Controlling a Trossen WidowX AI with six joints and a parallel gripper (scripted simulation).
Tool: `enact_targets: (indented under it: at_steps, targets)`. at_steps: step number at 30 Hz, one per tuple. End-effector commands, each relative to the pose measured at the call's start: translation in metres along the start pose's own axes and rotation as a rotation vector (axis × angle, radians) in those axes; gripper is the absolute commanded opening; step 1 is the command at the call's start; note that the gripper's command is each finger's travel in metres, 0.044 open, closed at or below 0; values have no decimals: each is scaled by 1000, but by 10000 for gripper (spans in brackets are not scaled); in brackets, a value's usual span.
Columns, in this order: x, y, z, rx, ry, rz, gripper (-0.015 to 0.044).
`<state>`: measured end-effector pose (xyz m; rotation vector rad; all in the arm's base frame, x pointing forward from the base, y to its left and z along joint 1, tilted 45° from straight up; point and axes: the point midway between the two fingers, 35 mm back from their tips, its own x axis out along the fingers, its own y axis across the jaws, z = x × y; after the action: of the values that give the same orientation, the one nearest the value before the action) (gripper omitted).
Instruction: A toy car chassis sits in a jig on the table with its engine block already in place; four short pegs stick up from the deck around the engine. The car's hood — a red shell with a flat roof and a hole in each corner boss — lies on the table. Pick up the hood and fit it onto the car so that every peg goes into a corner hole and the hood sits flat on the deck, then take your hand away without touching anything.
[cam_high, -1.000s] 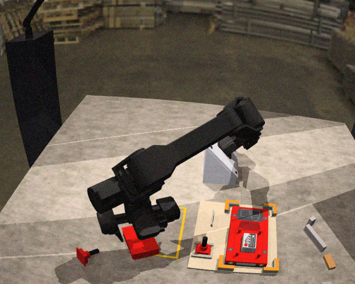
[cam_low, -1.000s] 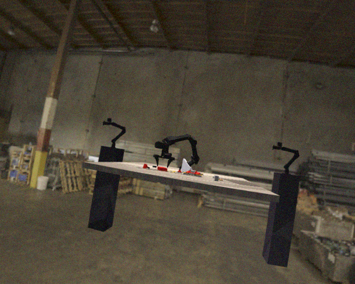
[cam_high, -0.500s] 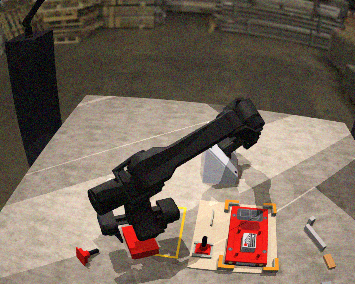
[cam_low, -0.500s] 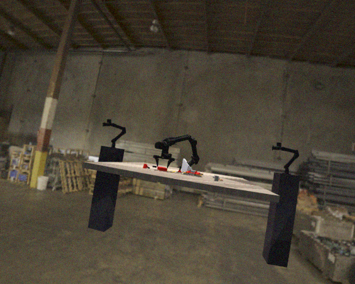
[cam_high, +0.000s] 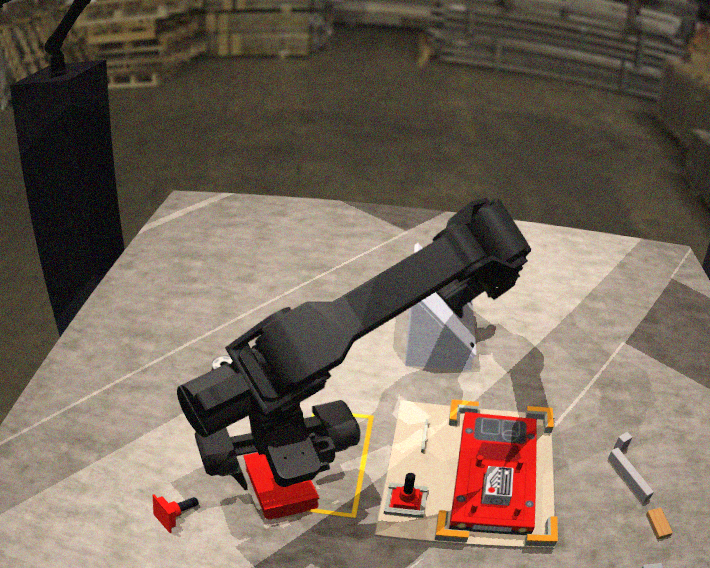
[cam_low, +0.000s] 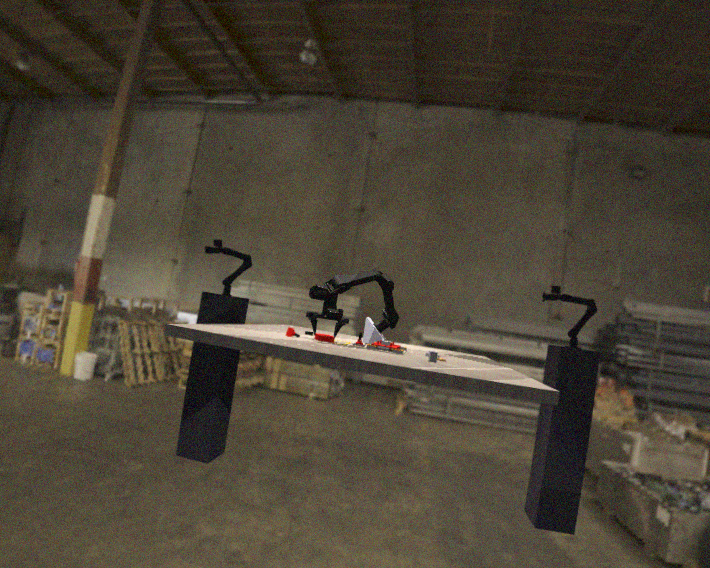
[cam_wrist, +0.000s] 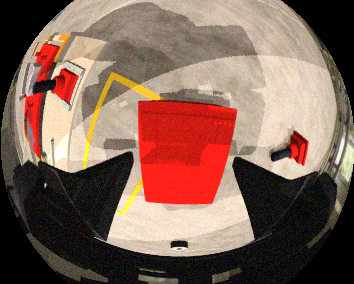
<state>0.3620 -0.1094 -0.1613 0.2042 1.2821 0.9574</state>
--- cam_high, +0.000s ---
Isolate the orange rectangular block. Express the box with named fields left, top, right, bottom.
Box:
left=646, top=507, right=673, bottom=539

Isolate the yellow rectangular outline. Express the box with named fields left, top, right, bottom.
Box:
left=309, top=414, right=373, bottom=518

